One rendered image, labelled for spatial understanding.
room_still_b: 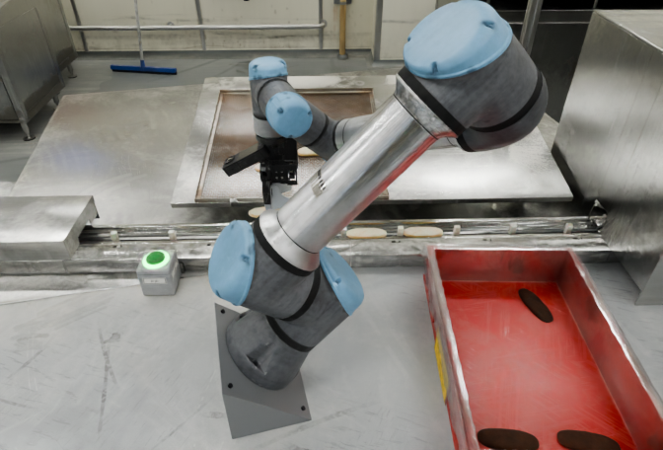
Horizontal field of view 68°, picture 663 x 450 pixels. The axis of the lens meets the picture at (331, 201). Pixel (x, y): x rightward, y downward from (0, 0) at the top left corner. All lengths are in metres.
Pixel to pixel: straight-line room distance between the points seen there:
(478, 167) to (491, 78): 0.82
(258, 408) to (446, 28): 0.63
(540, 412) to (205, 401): 0.59
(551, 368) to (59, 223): 1.10
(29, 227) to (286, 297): 0.75
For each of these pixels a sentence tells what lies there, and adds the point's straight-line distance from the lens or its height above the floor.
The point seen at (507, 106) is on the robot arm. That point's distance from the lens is 0.66.
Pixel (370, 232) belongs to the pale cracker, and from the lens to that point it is 1.21.
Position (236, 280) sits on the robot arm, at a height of 1.15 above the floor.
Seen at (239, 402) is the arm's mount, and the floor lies 0.92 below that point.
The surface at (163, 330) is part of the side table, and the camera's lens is 1.10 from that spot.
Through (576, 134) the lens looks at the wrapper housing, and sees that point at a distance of 1.46.
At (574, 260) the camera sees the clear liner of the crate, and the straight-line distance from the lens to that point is 1.16.
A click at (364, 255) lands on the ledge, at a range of 1.15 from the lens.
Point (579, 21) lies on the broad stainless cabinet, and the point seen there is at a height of 0.88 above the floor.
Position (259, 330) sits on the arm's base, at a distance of 0.85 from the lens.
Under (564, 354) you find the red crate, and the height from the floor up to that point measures 0.82.
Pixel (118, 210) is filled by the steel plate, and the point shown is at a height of 0.82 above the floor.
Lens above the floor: 1.63
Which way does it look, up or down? 36 degrees down
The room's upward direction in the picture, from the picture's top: straight up
